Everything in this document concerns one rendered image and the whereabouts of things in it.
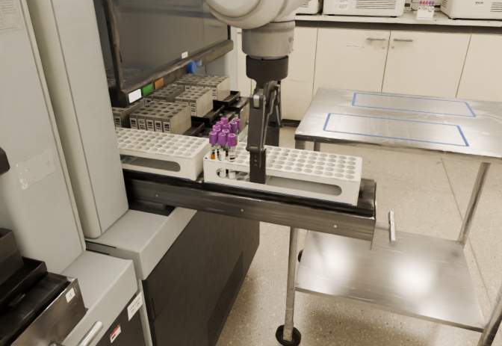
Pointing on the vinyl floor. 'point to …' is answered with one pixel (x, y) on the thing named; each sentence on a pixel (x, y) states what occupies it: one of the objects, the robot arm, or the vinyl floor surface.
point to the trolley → (388, 108)
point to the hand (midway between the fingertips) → (265, 159)
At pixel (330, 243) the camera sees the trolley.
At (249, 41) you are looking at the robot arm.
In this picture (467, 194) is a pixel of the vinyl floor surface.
